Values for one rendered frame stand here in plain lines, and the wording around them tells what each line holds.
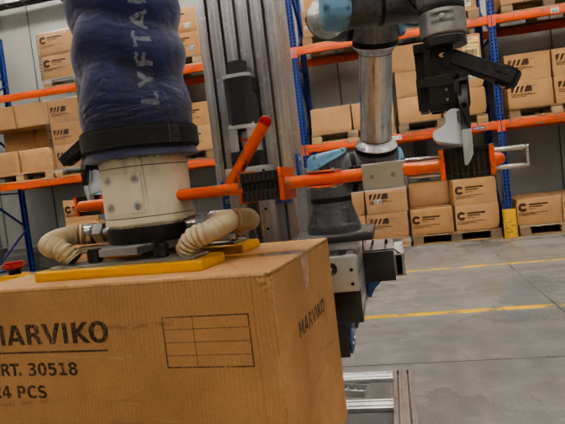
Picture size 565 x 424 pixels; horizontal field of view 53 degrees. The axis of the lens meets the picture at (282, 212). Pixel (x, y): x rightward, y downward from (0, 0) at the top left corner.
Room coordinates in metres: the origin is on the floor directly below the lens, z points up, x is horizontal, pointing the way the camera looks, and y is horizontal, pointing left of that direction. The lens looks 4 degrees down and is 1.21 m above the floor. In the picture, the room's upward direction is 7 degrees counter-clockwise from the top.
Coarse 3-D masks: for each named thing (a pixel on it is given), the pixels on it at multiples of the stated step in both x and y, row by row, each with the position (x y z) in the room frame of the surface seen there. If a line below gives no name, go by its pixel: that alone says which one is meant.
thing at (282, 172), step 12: (288, 168) 1.03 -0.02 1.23; (240, 180) 1.00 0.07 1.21; (252, 180) 0.99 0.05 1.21; (264, 180) 0.99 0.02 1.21; (276, 180) 0.99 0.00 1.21; (240, 192) 1.01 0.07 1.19; (252, 192) 0.99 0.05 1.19; (264, 192) 0.99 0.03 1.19; (276, 192) 0.98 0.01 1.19; (288, 192) 1.02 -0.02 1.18
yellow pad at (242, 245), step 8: (240, 240) 1.16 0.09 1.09; (248, 240) 1.18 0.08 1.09; (256, 240) 1.18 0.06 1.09; (208, 248) 1.13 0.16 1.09; (216, 248) 1.12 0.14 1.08; (224, 248) 1.11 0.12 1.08; (232, 248) 1.11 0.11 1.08; (240, 248) 1.10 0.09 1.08; (248, 248) 1.13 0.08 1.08; (120, 256) 1.19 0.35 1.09; (128, 256) 1.18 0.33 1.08; (136, 256) 1.18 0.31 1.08
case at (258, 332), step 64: (256, 256) 1.03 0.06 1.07; (320, 256) 1.13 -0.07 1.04; (0, 320) 0.98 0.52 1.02; (64, 320) 0.94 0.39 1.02; (128, 320) 0.90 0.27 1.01; (192, 320) 0.87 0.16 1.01; (256, 320) 0.84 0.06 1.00; (320, 320) 1.08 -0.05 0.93; (0, 384) 0.99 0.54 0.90; (64, 384) 0.94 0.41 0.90; (128, 384) 0.91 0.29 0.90; (192, 384) 0.87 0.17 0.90; (256, 384) 0.84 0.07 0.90; (320, 384) 1.02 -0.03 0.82
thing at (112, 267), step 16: (96, 256) 1.03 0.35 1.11; (144, 256) 1.05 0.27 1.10; (160, 256) 0.99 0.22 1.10; (176, 256) 0.98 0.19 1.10; (192, 256) 0.95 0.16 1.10; (208, 256) 0.97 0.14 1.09; (48, 272) 1.02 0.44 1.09; (64, 272) 1.00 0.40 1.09; (80, 272) 0.99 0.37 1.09; (96, 272) 0.98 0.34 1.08; (112, 272) 0.97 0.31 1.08; (128, 272) 0.96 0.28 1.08; (144, 272) 0.95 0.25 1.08; (160, 272) 0.95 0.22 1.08; (176, 272) 0.94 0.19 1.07
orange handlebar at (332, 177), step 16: (432, 160) 0.92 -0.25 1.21; (496, 160) 0.89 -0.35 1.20; (304, 176) 0.99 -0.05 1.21; (320, 176) 0.98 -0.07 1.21; (336, 176) 0.97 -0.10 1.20; (352, 176) 0.96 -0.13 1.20; (192, 192) 1.05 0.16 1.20; (208, 192) 1.04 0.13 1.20; (224, 192) 1.03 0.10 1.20; (80, 208) 1.13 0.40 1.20; (96, 208) 1.12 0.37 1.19
